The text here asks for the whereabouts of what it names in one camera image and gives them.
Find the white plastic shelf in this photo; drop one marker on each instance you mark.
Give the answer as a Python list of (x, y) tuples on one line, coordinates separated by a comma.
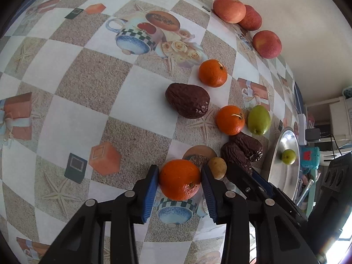
[(339, 115)]

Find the red apple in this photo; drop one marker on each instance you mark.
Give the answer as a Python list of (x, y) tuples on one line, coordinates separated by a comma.
[(229, 8), (267, 44), (252, 18)]

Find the silver metal plate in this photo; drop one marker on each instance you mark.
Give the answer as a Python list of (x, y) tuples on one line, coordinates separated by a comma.
[(283, 178)]

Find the black power adapter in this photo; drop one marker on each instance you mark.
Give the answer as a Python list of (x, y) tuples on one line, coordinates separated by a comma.
[(313, 134)]

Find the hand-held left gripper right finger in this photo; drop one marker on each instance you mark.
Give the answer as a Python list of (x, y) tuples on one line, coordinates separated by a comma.
[(210, 198)]

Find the oblong green mango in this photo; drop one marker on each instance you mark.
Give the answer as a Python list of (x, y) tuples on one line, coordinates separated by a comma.
[(259, 119)]

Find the small round green lime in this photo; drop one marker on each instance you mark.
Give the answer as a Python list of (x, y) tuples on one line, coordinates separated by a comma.
[(288, 156)]

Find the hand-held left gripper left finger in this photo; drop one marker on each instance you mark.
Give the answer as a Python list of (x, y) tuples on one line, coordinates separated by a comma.
[(150, 195)]

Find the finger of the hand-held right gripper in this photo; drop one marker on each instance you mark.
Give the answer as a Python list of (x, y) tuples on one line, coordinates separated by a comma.
[(262, 180), (242, 180)]

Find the teal plastic toy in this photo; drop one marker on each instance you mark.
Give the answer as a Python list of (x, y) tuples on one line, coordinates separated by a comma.
[(310, 156)]

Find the orange mandarin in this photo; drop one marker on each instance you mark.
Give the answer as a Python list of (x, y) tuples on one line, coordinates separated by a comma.
[(213, 73), (230, 119), (180, 180)]

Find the dark brown wrinkled avocado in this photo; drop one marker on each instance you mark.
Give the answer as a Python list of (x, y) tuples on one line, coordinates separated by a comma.
[(246, 145), (235, 156)]

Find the large dark brown avocado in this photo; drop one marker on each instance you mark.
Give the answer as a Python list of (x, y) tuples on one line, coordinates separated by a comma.
[(187, 100)]

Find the small brown kiwi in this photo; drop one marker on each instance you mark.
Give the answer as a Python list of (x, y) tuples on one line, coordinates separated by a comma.
[(217, 167)]

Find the white power strip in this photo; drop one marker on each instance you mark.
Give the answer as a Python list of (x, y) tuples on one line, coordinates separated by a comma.
[(302, 129)]

